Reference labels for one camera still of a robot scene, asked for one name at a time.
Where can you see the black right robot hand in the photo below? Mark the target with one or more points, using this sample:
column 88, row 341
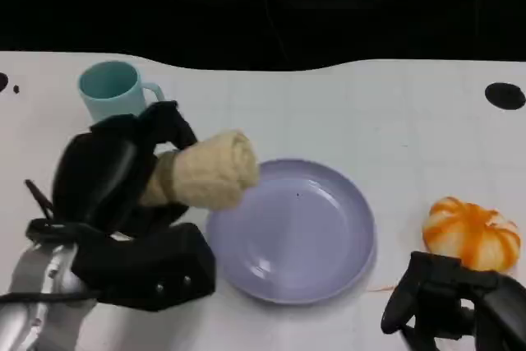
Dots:
column 464, row 306

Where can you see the pale green mug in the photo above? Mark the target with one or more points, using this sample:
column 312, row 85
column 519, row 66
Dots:
column 109, row 94

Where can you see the orange and white bread roll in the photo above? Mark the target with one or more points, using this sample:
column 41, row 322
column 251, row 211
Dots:
column 468, row 234

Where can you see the black cloth backdrop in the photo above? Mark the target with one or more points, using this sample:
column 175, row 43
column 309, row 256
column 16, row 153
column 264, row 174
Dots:
column 263, row 1

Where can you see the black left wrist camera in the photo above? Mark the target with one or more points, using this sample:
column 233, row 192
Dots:
column 156, row 269

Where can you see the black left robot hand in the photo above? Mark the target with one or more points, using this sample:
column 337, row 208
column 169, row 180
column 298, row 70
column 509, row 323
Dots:
column 102, row 178

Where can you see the lilac plate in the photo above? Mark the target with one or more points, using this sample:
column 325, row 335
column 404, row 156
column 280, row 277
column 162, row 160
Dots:
column 296, row 236

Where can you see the beige towel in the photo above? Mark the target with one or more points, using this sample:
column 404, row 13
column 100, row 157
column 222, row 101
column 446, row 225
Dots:
column 205, row 170

